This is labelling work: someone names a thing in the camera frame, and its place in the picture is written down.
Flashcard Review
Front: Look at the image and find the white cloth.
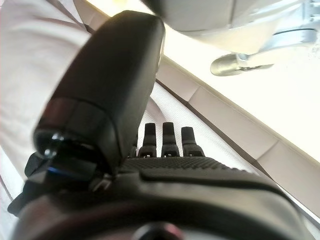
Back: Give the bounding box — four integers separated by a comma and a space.
72, 0, 320, 221

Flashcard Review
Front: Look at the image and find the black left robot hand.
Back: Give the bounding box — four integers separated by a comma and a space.
7, 9, 310, 240

